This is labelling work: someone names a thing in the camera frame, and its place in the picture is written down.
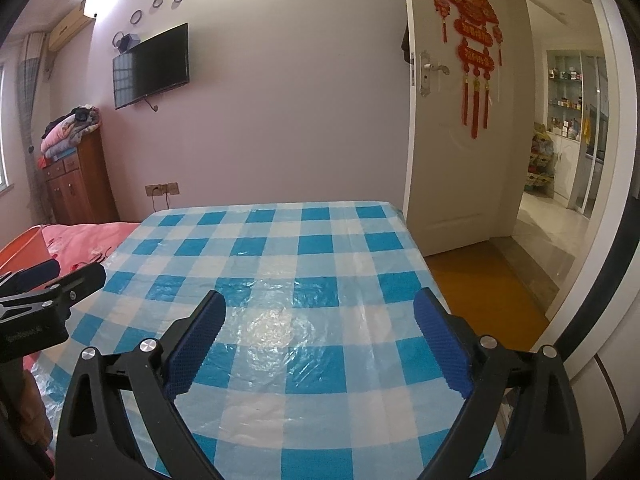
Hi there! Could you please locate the dark hanging bag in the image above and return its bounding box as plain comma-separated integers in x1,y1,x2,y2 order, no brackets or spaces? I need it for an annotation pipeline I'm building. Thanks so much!
401,24,416,66

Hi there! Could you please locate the red hanging decoration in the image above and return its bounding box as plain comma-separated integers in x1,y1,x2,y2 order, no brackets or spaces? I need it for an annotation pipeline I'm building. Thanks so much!
434,0,503,140

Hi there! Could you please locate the white display cabinet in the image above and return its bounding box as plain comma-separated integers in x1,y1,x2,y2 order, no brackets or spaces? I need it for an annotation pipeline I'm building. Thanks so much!
545,49,611,216

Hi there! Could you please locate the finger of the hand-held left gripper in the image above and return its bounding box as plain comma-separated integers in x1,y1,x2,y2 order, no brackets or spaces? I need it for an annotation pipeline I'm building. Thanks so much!
0,262,107,322
0,257,60,297

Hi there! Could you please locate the pile of folded blankets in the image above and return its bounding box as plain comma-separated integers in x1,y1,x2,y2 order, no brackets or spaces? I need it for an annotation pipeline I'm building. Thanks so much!
39,105,102,167

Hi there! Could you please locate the wall air conditioner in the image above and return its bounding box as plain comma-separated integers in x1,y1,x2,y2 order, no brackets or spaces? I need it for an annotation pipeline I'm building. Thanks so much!
47,0,98,53

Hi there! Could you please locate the black wall television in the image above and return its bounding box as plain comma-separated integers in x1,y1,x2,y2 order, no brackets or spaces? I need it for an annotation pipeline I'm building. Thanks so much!
112,22,190,111

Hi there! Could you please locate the silver door handle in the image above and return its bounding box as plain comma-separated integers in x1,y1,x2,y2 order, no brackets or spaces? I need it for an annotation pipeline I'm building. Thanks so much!
419,51,451,97

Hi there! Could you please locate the colourful fabric pile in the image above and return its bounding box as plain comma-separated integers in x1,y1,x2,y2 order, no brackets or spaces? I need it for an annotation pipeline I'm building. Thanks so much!
525,122,557,198

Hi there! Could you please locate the red plastic bin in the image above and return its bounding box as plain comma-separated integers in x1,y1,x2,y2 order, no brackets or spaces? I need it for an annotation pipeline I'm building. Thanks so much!
0,225,51,273

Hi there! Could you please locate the white door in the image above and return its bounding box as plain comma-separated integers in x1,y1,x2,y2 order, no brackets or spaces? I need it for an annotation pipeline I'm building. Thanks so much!
400,0,533,256

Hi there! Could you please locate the brown wooden cabinet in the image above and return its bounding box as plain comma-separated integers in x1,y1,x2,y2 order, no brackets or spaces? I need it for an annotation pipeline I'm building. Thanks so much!
42,132,121,226

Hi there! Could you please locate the person's left hand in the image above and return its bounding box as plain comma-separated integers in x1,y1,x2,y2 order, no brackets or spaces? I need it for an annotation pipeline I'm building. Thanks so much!
15,377,55,461

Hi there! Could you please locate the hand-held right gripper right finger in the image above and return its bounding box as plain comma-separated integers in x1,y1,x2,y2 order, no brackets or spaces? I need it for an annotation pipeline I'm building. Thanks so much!
413,287,583,480

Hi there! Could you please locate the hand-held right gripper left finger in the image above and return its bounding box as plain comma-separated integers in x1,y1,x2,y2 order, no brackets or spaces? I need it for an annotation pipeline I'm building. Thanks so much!
55,290,227,480

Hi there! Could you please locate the pink printed blanket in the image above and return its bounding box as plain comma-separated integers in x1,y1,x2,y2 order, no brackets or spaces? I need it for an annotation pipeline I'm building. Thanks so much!
20,221,142,391

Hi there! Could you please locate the small grey box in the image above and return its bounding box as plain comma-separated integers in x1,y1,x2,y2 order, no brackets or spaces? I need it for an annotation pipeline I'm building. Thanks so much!
112,31,142,55

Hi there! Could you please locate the grey checked curtain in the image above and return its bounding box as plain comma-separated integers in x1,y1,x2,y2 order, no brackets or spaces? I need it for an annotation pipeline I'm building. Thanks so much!
15,32,51,228

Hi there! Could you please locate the blue checked tablecloth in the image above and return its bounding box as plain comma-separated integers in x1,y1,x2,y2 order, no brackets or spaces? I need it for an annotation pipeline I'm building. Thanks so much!
30,201,503,480

